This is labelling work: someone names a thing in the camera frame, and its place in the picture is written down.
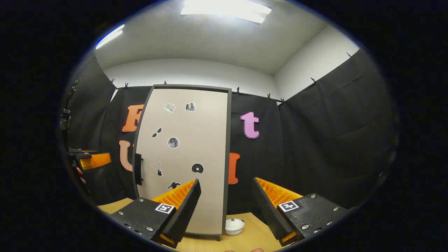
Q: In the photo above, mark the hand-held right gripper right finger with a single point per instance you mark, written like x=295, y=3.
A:
x=267, y=213

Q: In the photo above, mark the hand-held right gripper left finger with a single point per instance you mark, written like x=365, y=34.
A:
x=187, y=213

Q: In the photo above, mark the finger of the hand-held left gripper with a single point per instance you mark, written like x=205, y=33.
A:
x=98, y=160

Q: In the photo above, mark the grey cabinet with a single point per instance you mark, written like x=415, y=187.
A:
x=228, y=157

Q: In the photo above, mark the beige cabinet door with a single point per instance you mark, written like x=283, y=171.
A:
x=196, y=140

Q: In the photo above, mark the white lidded bowl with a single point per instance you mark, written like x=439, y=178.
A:
x=234, y=227

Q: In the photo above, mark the black backdrop cloth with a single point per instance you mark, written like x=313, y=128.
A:
x=315, y=147

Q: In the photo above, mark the ceiling light panel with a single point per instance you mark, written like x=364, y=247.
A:
x=110, y=35
x=224, y=8

